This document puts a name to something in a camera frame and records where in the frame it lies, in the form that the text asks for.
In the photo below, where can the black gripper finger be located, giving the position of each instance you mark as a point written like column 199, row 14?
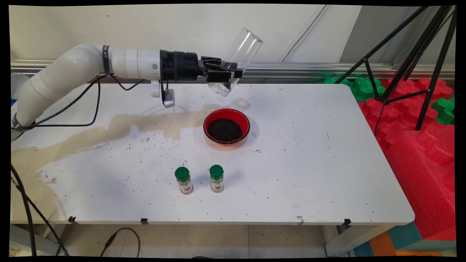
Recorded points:
column 211, row 62
column 218, row 75

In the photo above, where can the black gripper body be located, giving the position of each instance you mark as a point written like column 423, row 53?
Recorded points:
column 180, row 65

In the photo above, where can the clear plastic jar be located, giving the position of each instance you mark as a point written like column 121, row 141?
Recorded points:
column 245, row 51

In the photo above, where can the pale grey robot base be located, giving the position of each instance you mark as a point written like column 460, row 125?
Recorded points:
column 18, row 82

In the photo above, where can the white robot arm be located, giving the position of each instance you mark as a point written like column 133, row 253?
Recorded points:
column 72, row 69

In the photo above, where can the red bowl with black rim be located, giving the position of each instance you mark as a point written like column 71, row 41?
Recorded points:
column 213, row 122

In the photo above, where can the black seeds heap in bowl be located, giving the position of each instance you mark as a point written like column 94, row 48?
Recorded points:
column 225, row 130

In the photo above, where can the spice bottle with green lid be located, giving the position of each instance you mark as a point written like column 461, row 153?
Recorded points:
column 184, row 180
column 217, row 178

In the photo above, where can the small green foam block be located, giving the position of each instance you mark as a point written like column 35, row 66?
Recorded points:
column 333, row 80

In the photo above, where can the large green foam block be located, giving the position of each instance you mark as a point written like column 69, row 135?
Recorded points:
column 364, row 89

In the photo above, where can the black tripod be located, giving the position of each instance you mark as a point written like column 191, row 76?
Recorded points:
column 415, row 54

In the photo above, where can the white table leg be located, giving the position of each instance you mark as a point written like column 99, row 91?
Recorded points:
column 356, row 238
column 18, row 240

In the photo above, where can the blue and orange foam mat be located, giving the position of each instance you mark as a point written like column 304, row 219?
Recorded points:
column 404, row 236

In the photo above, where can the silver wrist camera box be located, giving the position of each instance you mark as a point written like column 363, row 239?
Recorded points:
column 168, row 98

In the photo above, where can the aluminium rail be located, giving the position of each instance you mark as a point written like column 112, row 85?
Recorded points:
column 291, row 68

